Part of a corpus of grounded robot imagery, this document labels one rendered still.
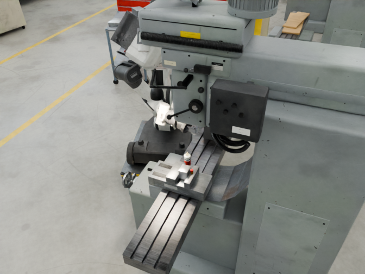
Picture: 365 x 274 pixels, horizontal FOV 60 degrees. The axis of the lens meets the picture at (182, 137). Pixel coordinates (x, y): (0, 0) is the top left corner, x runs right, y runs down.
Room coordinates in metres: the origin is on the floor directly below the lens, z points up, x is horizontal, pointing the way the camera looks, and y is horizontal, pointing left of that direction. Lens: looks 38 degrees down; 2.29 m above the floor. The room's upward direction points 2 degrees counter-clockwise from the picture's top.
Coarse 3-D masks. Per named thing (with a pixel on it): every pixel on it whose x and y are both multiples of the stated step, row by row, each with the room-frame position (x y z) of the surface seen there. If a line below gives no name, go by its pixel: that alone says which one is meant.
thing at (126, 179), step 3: (123, 174) 1.64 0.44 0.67; (126, 174) 1.63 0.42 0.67; (129, 174) 1.66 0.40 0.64; (123, 177) 1.61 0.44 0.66; (126, 177) 1.62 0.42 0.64; (129, 177) 1.66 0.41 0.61; (123, 180) 1.59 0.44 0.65; (126, 180) 1.62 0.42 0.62; (129, 180) 1.61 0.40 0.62; (132, 180) 1.61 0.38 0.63; (123, 183) 1.58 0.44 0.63; (126, 183) 1.61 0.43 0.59; (129, 183) 1.64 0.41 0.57; (126, 186) 1.60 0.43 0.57
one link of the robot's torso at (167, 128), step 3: (171, 96) 2.09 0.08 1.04; (171, 99) 2.08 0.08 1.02; (171, 102) 2.08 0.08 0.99; (171, 108) 2.08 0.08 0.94; (153, 111) 2.11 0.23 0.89; (153, 114) 2.12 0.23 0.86; (156, 114) 2.13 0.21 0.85; (156, 126) 2.19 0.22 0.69; (159, 126) 2.18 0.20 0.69; (162, 126) 2.17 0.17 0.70; (165, 126) 2.17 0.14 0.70; (168, 126) 2.16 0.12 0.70; (171, 126) 2.17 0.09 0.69; (159, 129) 2.19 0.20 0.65; (162, 129) 2.18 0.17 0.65; (165, 129) 2.18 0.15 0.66; (168, 129) 2.17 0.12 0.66; (171, 129) 2.17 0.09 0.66
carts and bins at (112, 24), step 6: (120, 12) 4.98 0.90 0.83; (132, 12) 4.77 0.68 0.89; (138, 12) 4.62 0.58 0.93; (114, 18) 4.49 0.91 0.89; (120, 18) 4.48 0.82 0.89; (108, 24) 4.34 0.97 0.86; (114, 24) 4.32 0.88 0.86; (108, 30) 4.22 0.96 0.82; (114, 30) 4.21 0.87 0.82; (108, 36) 4.22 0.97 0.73; (108, 42) 4.22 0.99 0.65; (120, 48) 4.83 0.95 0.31; (120, 54) 4.60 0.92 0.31; (114, 60) 4.39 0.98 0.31; (120, 60) 4.38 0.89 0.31; (126, 60) 4.38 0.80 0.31; (114, 66) 4.22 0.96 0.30; (144, 72) 4.20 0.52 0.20; (114, 78) 4.22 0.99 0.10; (144, 78) 4.20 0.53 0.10
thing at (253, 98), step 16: (224, 80) 1.05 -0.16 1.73; (224, 96) 0.98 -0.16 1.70; (240, 96) 0.96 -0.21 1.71; (256, 96) 0.94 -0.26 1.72; (224, 112) 0.97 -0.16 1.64; (240, 112) 0.95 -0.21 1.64; (256, 112) 0.93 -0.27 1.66; (224, 128) 0.98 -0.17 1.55; (240, 128) 0.95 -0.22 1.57; (256, 128) 0.93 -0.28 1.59
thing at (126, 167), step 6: (144, 120) 2.69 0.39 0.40; (138, 132) 2.49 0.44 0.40; (138, 138) 2.39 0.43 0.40; (192, 138) 2.37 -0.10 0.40; (126, 162) 2.05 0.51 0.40; (126, 168) 1.98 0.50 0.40; (132, 168) 1.98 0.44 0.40; (138, 168) 1.97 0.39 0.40; (132, 174) 1.91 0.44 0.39; (138, 174) 1.90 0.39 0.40
